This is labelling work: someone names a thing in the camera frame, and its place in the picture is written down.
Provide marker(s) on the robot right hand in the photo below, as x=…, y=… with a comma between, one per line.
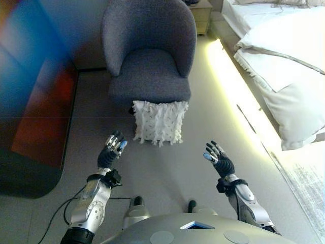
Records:
x=223, y=164

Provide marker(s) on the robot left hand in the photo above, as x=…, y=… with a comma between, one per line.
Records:
x=108, y=155

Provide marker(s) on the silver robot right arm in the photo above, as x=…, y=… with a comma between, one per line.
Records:
x=246, y=200

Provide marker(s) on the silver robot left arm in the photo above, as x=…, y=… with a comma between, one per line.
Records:
x=87, y=203

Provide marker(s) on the white fringed cushion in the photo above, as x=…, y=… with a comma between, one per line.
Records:
x=158, y=123

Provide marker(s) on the robot right leg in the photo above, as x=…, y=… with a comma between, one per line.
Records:
x=200, y=208

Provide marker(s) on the robot leg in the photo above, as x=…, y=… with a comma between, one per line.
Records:
x=135, y=209
x=200, y=208

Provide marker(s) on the robot left leg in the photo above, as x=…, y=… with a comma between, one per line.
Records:
x=135, y=209

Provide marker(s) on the silver robot torso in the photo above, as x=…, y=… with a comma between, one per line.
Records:
x=195, y=228

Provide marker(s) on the dark rounded cabinet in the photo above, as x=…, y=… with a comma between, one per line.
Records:
x=35, y=142

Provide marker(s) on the grey patterned rug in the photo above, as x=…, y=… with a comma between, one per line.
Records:
x=303, y=185

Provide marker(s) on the white pillow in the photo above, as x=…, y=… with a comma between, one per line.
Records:
x=294, y=114

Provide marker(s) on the grey fabric armchair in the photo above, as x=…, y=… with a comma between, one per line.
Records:
x=149, y=50

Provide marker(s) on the white bed with bedding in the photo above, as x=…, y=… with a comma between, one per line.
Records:
x=279, y=61

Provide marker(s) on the wooden nightstand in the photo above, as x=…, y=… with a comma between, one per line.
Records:
x=201, y=17

